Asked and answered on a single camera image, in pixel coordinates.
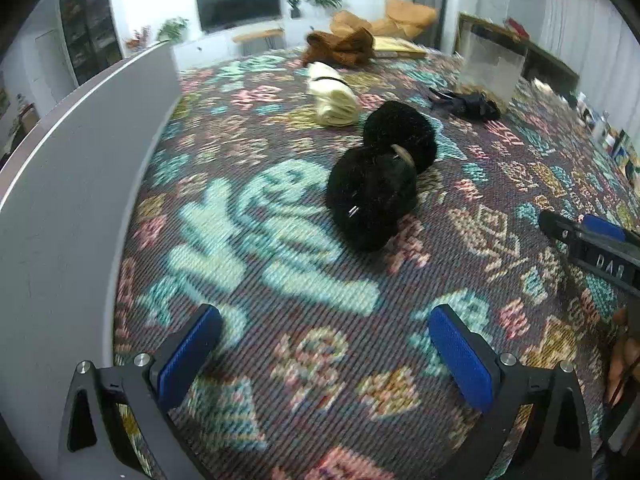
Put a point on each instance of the wooden bench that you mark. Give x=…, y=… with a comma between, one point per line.
x=257, y=35

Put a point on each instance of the brown cloth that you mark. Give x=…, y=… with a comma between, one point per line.
x=340, y=45

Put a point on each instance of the white television cabinet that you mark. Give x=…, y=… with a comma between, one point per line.
x=210, y=50

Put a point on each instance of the green potted plant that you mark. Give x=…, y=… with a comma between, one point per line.
x=172, y=28

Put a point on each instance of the dark glass display cabinet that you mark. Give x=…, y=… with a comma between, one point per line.
x=90, y=20

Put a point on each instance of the clear container with black lid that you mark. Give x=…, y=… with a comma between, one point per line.
x=492, y=70

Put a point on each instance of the small dark potted plant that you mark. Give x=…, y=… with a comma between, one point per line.
x=294, y=7

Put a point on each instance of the colourful patterned woven blanket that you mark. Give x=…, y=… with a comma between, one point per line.
x=300, y=310

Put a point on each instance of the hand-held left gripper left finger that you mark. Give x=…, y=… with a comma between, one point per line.
x=190, y=355

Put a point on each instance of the black television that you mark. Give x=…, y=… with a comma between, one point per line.
x=237, y=5

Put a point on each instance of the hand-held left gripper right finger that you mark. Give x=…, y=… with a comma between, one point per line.
x=465, y=360

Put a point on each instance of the row of small bottles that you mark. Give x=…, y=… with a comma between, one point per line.
x=610, y=135

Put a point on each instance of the grey curtain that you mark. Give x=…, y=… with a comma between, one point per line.
x=430, y=0

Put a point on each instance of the orange lounge chair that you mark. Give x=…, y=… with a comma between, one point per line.
x=407, y=12

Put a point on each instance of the dried flowers in vase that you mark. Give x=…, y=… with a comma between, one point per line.
x=137, y=37

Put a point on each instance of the flat yellow box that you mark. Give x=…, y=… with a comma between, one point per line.
x=395, y=46

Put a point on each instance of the grey board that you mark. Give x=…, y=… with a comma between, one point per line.
x=75, y=235

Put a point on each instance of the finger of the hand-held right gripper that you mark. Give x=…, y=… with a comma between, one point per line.
x=605, y=227
x=560, y=230

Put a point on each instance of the cream cloth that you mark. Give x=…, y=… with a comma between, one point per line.
x=335, y=102

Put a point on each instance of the person's right hand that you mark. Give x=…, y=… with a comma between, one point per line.
x=620, y=360

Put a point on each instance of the black fuzzy cloth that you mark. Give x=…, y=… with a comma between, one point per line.
x=370, y=200

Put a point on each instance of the small black cloth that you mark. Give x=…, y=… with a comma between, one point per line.
x=467, y=105

